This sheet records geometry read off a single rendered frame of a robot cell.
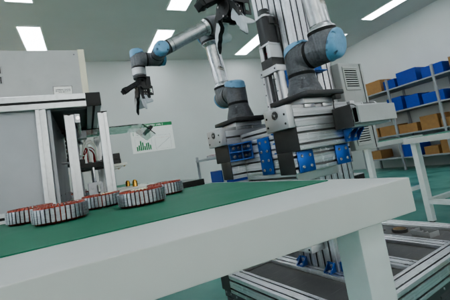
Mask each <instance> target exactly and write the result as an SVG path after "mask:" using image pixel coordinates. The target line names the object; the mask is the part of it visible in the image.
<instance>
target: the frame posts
mask: <svg viewBox="0 0 450 300"><path fill-rule="evenodd" d="M97 118H98V128H99V133H100V144H99V145H96V137H94V144H95V145H96V147H97V149H98V154H99V159H100V160H101V159H102V158H103V163H104V169H99V170H98V178H99V181H102V184H103V190H104V192H111V191H117V183H116V177H115V167H114V162H113V153H112V147H111V141H110V132H109V127H108V117H107V112H106V111H97ZM64 124H65V130H66V140H67V146H68V157H69V163H70V174H71V180H72V191H73V196H74V200H79V199H82V197H84V196H85V195H86V192H85V187H84V176H83V172H81V168H80V159H81V157H80V155H81V154H80V145H79V141H77V135H76V125H75V120H74V113H72V114H64Z"/></svg>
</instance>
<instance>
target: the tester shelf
mask: <svg viewBox="0 0 450 300"><path fill-rule="evenodd" d="M100 108H101V99H100V92H85V93H75V94H52V95H39V96H16V97H4V98H0V113H18V112H27V111H35V110H41V109H46V110H51V112H52V114H53V116H54V118H55V120H56V123H57V125H58V127H59V129H60V131H61V133H62V135H63V137H64V129H65V124H64V114H72V113H74V114H80V125H81V130H82V129H95V128H98V118H97V111H100ZM64 138H65V137H64Z"/></svg>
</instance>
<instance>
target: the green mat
mask: <svg viewBox="0 0 450 300"><path fill-rule="evenodd" d="M325 181H328V180H306V181H253V182H226V183H207V184H204V185H197V186H194V187H187V188H184V189H183V190H182V191H181V192H177V193H175V194H168V195H166V198H165V199H164V200H163V201H161V202H157V203H154V204H148V205H144V206H142V205H141V206H137V207H133V208H121V207H118V204H117V205H113V206H109V207H105V208H103V207H102V208H99V209H95V210H89V213H88V214H87V215H86V216H84V217H81V218H77V219H73V220H69V221H65V222H63V221H61V222H60V223H56V224H50V225H45V226H35V225H31V222H30V223H29V224H28V223H26V224H22V225H17V226H8V225H5V224H2V225H0V258H3V257H7V256H12V255H15V254H21V253H24V252H29V251H33V250H37V249H41V248H46V247H49V246H55V245H58V244H63V243H67V242H72V241H75V240H80V239H83V238H89V237H92V236H97V235H101V234H106V233H109V232H114V231H117V230H123V229H126V228H131V227H134V226H140V225H143V224H148V223H152V222H156V221H160V220H165V219H168V218H174V217H177V216H183V215H186V214H191V213H194V212H199V211H202V210H208V209H211V208H216V207H220V206H225V205H228V204H233V203H236V202H242V201H245V200H250V199H253V198H259V197H262V196H267V195H271V194H275V193H279V192H284V191H287V190H293V189H296V188H302V187H305V186H308V185H313V184H317V183H321V182H325Z"/></svg>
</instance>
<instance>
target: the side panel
mask: <svg viewBox="0 0 450 300"><path fill-rule="evenodd" d="M47 203H53V204H57V197H56V186H55V179H54V168H53V162H52V151H51V145H50V134H49V127H48V116H47V110H46V109H41V110H35V111H27V112H10V113H0V225H2V224H5V215H4V213H7V211H10V210H14V209H18V208H26V207H30V206H32V207H33V206H36V205H40V204H47Z"/></svg>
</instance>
